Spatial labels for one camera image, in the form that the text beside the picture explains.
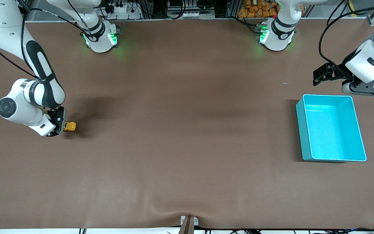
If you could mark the yellow beetle toy car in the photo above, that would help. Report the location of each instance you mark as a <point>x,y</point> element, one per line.
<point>70,126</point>

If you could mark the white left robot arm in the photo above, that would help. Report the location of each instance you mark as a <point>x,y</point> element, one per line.
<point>372,55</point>

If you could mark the teal plastic bin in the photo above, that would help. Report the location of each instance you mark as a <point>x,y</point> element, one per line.
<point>331,130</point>

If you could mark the orange items box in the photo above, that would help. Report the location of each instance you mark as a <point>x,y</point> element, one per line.
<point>257,8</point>

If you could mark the white power strip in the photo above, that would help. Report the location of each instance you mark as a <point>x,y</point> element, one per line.
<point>121,9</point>

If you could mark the brown table mat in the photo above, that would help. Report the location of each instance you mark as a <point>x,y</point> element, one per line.
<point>187,146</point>

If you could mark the grey electronics box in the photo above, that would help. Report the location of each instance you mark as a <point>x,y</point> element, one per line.
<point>190,8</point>

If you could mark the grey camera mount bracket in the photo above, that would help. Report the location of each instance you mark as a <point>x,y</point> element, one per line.
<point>188,224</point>

